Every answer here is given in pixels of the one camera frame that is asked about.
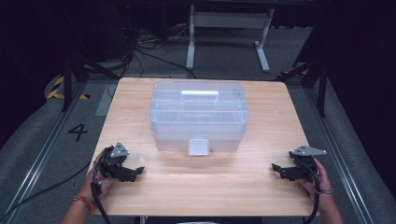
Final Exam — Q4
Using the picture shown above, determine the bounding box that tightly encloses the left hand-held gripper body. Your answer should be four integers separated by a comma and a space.
99, 142, 134, 181

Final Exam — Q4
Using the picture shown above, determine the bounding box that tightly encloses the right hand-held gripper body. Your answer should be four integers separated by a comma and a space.
289, 145, 328, 183

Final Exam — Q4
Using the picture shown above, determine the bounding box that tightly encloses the translucent plastic storage box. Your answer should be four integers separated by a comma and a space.
149, 79, 250, 157

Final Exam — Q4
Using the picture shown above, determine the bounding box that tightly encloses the person's right hand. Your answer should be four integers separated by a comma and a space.
297, 157, 333, 206

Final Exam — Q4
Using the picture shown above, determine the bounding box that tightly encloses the person's left hand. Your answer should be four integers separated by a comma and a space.
81, 148, 118, 205

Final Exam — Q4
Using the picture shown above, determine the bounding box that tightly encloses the black tripod stand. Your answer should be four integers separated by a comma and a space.
276, 59, 329, 118
60, 52, 121, 113

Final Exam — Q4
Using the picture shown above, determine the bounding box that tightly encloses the yellow black floor tape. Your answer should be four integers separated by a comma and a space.
46, 76, 92, 101

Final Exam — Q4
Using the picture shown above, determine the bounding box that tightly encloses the metal floor rail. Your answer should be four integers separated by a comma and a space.
303, 87, 375, 224
0, 83, 89, 224

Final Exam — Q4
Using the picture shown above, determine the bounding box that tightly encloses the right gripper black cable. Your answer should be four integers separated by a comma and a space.
306, 183, 322, 224

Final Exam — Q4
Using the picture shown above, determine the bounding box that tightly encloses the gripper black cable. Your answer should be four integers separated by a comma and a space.
306, 183, 322, 224
91, 181, 112, 224

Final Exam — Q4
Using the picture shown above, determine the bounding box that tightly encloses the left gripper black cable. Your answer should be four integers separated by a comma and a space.
91, 181, 112, 224

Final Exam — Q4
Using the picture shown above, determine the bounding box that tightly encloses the orange braided bracelet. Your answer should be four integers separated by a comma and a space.
73, 194, 94, 210

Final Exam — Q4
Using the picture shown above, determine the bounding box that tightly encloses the black cable on floor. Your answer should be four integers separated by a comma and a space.
0, 161, 92, 222

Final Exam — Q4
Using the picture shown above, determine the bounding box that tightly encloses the tangle of black cables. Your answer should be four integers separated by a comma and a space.
106, 18, 198, 98

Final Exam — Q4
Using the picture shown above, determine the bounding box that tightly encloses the white metal stand frame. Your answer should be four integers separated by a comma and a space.
185, 4, 276, 74

